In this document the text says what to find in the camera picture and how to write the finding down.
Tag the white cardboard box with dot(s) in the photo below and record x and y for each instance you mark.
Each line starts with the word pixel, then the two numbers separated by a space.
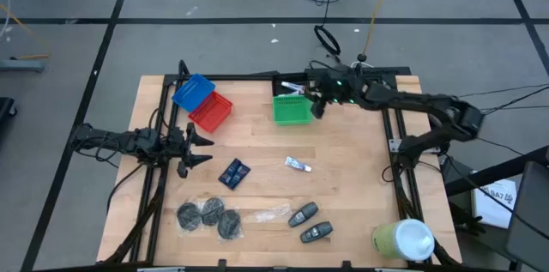
pixel 493 203

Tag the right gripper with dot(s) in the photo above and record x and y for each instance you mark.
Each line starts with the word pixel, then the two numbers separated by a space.
pixel 336 89

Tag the dark blue sachet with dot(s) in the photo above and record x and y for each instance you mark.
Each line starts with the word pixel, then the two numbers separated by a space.
pixel 238 176
pixel 230 171

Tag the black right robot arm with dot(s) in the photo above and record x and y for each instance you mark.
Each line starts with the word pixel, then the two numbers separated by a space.
pixel 429 102

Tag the small white toothpaste tube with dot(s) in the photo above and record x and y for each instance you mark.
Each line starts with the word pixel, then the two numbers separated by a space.
pixel 297 163
pixel 292 87

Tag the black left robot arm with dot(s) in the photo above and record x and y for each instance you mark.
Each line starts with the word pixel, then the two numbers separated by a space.
pixel 128 141

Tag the green plastic basket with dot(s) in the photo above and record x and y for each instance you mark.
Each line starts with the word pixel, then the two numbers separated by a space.
pixel 292 111

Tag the black plastic basket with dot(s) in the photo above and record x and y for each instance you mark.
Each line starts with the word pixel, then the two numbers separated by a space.
pixel 279 83

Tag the green disinfecting wipes canister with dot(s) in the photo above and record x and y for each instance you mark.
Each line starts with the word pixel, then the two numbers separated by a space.
pixel 403 239

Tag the black metal table frame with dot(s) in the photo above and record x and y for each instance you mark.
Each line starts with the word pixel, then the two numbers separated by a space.
pixel 165 203

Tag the blue plastic basket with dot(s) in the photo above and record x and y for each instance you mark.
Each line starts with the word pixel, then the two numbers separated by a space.
pixel 193 91

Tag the red plastic basket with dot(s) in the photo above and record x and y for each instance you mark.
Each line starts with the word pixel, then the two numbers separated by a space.
pixel 211 112

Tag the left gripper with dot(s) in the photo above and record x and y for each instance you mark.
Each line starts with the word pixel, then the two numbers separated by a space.
pixel 184 152

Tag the empty clear plastic bag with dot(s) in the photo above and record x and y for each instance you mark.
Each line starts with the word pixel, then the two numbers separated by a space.
pixel 274 214

